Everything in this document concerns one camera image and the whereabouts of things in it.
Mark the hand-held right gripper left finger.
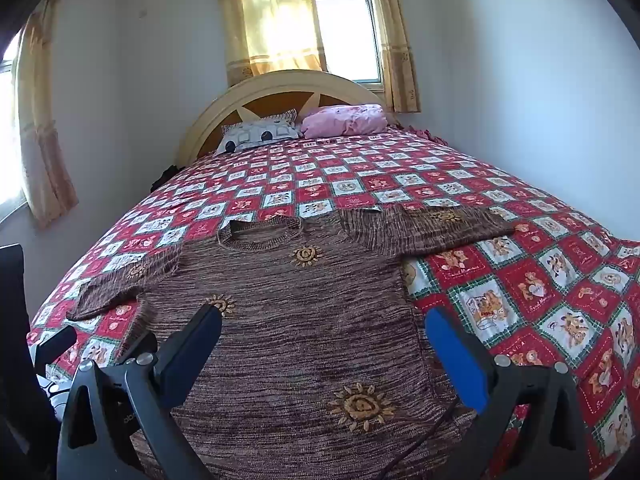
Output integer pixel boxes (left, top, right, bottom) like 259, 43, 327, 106
56, 302, 223, 480

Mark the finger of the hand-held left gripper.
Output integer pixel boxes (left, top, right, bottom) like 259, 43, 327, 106
29, 326, 79, 363

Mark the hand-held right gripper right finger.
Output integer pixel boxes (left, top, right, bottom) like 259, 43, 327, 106
424, 306, 592, 480

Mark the brown knitted sweater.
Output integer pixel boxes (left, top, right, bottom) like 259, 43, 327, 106
66, 203, 518, 480

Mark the red checked printed bedspread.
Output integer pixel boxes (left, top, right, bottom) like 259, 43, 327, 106
27, 125, 640, 480

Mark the dark cloth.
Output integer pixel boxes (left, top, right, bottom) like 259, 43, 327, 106
150, 164, 180, 193

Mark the yellow curtain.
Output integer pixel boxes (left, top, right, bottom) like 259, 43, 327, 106
365, 0, 422, 113
218, 0, 328, 87
15, 0, 80, 231

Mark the window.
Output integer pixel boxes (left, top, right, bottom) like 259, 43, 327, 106
307, 0, 386, 92
0, 25, 26, 223

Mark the grey patterned pillow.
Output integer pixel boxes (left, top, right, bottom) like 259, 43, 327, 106
215, 108, 303, 156

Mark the pink ruffled cloth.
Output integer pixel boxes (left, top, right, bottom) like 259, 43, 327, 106
400, 124, 446, 143

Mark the pink pillow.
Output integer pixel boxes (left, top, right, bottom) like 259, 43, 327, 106
300, 104, 390, 140

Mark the cream wooden headboard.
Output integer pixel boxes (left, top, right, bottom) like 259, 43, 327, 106
179, 70, 401, 168

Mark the black cable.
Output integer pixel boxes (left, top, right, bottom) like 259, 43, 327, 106
395, 399, 455, 467

